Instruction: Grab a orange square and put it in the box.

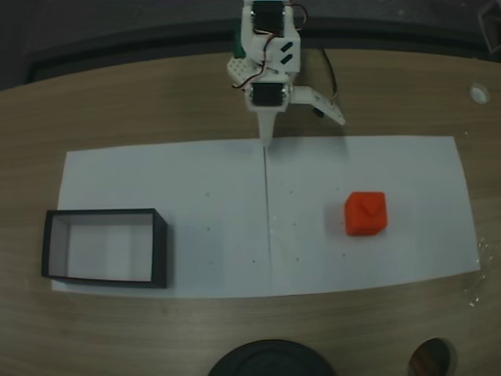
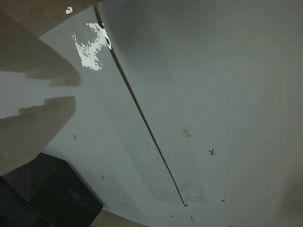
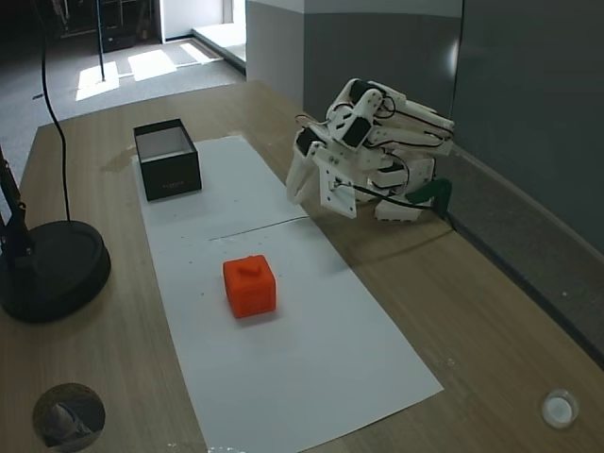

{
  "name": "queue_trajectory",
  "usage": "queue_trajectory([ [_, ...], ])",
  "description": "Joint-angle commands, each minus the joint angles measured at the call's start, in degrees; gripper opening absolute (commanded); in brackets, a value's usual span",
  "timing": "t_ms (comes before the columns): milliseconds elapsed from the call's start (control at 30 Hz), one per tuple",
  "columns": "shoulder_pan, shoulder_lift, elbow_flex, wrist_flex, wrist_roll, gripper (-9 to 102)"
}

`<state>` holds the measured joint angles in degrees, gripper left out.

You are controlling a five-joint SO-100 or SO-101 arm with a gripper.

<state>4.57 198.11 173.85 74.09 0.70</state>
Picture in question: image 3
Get orange cube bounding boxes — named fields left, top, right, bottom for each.
left=222, top=253, right=278, bottom=321

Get dark brown open box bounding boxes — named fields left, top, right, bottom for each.
left=132, top=118, right=204, bottom=203

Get white paper sheet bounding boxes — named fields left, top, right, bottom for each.
left=133, top=135, right=309, bottom=243
left=143, top=217, right=445, bottom=452

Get green table clamp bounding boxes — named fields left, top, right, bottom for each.
left=406, top=177, right=454, bottom=218

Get black background case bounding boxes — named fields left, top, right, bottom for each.
left=101, top=33, right=137, bottom=54

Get thin dark background pole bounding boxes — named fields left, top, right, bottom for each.
left=95, top=0, right=106, bottom=85

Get black round-base stand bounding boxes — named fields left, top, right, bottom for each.
left=0, top=145, right=112, bottom=325

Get small white round cap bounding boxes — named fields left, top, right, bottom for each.
left=541, top=389, right=579, bottom=429

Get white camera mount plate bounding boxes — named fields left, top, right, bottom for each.
left=313, top=151, right=361, bottom=222

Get black stand cable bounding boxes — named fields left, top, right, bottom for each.
left=40, top=0, right=73, bottom=224

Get round table cable hole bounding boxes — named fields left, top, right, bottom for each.
left=31, top=382, right=107, bottom=448

